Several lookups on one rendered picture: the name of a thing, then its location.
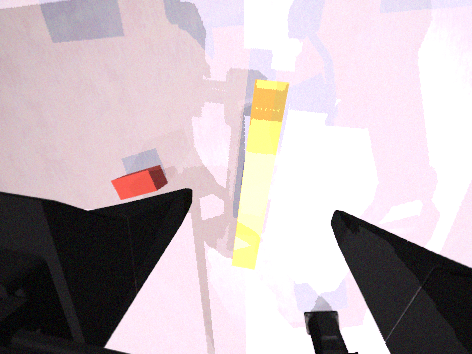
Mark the yellow bar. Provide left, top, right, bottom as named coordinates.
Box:
left=232, top=79, right=289, bottom=270

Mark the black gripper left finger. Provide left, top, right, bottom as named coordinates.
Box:
left=0, top=188, right=192, bottom=348

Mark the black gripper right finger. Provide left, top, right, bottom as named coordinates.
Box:
left=331, top=210, right=472, bottom=354

